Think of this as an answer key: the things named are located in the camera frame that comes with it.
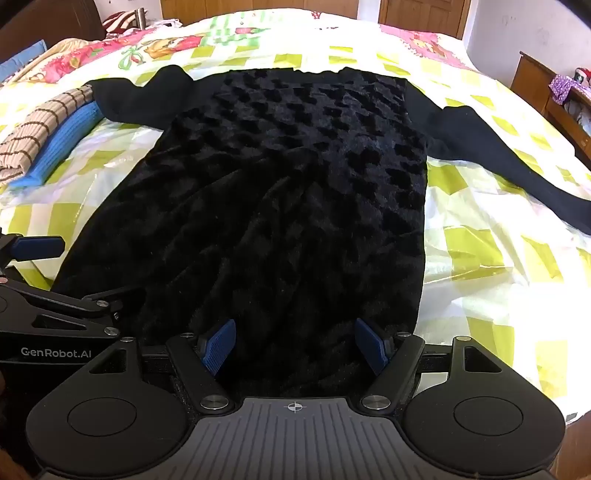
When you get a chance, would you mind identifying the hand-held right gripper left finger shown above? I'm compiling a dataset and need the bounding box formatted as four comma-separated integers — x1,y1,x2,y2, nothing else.
87,318,237,413

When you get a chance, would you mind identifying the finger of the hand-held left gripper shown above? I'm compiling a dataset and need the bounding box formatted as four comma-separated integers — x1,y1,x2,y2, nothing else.
0,281,125,341
0,233,66,269

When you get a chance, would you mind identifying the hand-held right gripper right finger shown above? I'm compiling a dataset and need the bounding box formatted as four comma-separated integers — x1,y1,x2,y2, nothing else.
355,318,507,412

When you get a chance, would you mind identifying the black textured sweater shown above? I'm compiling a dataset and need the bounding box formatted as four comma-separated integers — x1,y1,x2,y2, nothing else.
51,65,591,398

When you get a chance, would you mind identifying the blue ribbed folded garment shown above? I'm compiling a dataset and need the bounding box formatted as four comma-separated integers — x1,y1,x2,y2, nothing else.
9,102,105,189

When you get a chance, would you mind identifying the beige striped folded garment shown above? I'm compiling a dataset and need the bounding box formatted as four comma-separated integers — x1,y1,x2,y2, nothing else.
0,85,96,185

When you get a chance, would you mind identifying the green checkered bed quilt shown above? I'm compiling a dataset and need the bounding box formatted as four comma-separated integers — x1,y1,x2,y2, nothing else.
0,9,591,430

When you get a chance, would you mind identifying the blue cloth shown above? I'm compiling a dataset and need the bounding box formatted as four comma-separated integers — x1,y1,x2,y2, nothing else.
0,41,48,80

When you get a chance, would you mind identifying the dark wooden headboard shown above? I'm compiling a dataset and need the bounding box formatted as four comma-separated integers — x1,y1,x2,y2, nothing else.
0,0,108,63

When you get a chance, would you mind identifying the red white striped pillow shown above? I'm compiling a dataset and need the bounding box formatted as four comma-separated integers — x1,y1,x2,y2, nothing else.
102,11,154,37

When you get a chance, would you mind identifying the wooden dresser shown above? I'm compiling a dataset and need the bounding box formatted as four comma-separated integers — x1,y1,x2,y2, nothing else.
510,51,591,163

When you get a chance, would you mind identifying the wooden wardrobe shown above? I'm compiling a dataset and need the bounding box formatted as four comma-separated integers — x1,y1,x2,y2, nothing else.
161,0,362,21

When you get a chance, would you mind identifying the purple patterned cloth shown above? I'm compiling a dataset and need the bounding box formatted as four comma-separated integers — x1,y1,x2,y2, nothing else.
549,74,588,105

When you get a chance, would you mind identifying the wooden door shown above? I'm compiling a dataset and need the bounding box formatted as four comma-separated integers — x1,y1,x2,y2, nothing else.
379,0,472,38

